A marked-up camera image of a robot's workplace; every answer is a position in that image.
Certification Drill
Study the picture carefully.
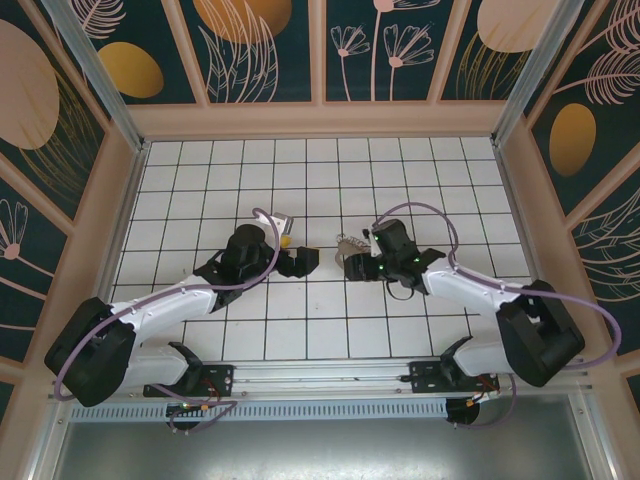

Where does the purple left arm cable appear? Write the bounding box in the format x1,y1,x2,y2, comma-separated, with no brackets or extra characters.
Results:
53,207,281,401

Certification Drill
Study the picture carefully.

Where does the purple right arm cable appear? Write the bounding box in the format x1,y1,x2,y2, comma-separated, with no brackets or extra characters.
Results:
372,202,624,369

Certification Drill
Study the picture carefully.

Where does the aluminium corner post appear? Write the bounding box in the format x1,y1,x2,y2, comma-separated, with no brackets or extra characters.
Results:
41,0,149,154
491,0,599,147

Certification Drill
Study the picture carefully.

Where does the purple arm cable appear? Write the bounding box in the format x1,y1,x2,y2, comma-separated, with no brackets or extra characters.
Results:
53,207,281,401
372,202,624,369

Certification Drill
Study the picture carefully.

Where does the grey metal sheet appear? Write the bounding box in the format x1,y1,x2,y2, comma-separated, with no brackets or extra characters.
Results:
49,417,601,480

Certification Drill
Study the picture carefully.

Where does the aluminium table edge rail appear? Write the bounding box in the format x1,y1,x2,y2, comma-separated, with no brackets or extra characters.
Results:
89,141,150,341
492,141,557,329

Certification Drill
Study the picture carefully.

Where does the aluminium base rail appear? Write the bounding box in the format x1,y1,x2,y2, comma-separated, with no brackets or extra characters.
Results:
232,362,414,399

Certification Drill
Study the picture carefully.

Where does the grey slotted cable duct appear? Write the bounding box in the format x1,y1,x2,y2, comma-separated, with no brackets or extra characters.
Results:
69,398,450,422

